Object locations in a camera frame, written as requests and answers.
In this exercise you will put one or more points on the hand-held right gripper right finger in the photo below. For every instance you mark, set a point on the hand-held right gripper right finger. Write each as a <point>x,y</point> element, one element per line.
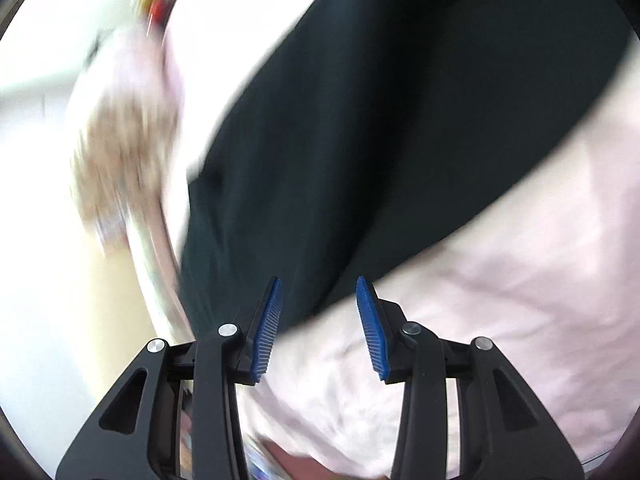
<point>374,327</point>

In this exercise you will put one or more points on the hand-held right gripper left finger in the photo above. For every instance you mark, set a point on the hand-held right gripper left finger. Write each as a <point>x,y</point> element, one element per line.
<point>266,327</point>

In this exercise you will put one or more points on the black pants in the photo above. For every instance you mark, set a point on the black pants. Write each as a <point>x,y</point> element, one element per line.
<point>380,125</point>

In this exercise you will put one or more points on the pink bed sheet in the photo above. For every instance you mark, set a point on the pink bed sheet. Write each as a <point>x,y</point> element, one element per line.
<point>500,310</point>

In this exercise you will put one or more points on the floral quilt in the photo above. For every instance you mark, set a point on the floral quilt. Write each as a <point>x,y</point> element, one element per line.
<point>125,145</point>

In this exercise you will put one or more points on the red item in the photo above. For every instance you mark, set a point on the red item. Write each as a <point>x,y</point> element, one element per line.
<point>157,9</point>

